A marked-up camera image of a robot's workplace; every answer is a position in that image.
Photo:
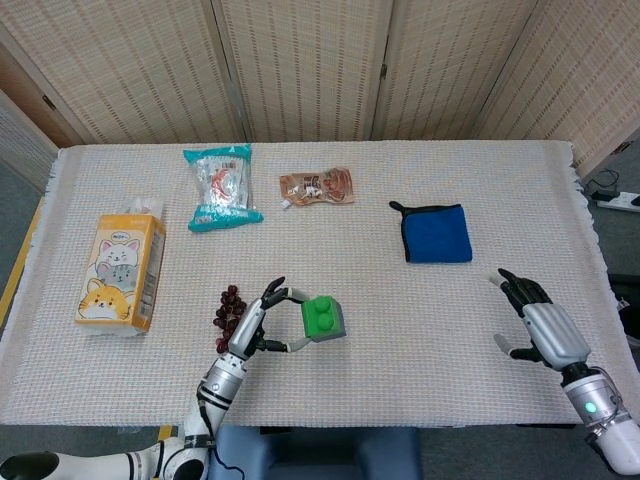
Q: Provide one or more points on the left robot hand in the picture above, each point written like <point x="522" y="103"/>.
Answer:
<point x="250" y="327"/>

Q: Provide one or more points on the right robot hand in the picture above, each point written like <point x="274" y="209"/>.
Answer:
<point x="555" y="330"/>

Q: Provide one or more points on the green building block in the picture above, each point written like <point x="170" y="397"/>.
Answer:
<point x="320" y="320"/>

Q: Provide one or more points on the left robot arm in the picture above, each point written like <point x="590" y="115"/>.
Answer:
<point x="220" y="390"/>

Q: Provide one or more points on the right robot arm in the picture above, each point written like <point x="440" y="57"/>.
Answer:
<point x="600" y="415"/>

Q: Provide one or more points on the dark purple grape bunch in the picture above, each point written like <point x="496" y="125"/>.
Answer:
<point x="227" y="310"/>

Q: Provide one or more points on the teal snack bag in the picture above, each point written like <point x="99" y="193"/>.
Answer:
<point x="222" y="190"/>

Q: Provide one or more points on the blue padded seat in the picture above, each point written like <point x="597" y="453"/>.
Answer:
<point x="315" y="452"/>

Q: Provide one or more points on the white power strip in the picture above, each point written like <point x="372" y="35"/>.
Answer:
<point x="620" y="201"/>

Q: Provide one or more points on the yellow cat tissue box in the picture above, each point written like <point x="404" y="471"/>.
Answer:
<point x="117" y="270"/>

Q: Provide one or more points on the blue folded cloth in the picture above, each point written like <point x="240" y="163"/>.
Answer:
<point x="437" y="235"/>

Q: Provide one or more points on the white woven tablecloth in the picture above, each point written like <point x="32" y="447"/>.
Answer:
<point x="400" y="360"/>

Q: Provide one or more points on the brown sauce pouch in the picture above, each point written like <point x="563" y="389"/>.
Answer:
<point x="320" y="187"/>

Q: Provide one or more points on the woven folding screen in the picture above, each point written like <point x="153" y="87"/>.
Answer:
<point x="310" y="65"/>

